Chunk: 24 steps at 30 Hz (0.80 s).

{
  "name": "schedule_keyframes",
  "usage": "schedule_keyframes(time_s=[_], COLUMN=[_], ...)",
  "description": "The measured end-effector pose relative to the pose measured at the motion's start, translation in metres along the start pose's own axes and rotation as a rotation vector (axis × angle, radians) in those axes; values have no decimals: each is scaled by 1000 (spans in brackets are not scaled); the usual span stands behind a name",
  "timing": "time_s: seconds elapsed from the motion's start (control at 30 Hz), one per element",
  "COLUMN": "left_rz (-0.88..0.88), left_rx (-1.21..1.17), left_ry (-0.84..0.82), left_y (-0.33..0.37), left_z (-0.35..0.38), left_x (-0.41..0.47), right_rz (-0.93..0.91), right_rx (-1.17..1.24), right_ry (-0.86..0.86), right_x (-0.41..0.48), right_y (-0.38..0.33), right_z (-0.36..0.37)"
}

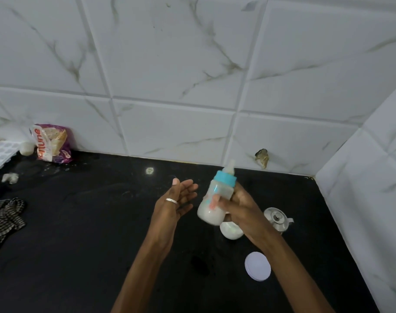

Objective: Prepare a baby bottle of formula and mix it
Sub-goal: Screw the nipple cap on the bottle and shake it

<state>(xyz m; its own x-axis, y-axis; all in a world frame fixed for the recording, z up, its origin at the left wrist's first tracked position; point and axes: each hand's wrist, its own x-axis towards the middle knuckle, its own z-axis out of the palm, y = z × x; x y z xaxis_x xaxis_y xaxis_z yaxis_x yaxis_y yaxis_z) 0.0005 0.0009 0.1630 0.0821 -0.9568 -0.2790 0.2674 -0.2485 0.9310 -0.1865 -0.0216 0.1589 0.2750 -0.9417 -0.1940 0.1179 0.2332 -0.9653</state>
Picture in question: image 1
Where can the person's left hand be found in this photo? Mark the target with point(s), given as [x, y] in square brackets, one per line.
[167, 215]

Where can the person's right hand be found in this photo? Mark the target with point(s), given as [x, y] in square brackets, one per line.
[247, 218]

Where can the person's left thumb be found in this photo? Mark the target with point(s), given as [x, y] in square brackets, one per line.
[172, 192]

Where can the person's right fingers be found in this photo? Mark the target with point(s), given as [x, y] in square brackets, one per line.
[232, 205]

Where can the baby bottle with blue collar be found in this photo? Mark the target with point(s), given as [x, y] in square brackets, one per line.
[216, 202]

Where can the person's right forearm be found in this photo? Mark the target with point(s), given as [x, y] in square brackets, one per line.
[292, 277]

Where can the person's left forearm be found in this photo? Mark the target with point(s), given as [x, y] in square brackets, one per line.
[142, 273]

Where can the white round jar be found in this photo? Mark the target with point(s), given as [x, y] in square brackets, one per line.
[231, 232]

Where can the white round lid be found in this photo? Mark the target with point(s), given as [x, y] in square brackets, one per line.
[257, 266]

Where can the purple snack packet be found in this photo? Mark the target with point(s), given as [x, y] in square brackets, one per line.
[53, 144]

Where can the small white cup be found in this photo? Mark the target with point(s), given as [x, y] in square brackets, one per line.
[27, 147]

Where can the crumpled white paper scrap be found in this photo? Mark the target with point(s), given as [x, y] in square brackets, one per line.
[9, 177]

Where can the checked black white cloth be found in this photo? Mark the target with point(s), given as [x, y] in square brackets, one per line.
[5, 221]

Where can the white ice cube tray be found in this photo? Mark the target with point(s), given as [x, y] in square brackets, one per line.
[0, 155]

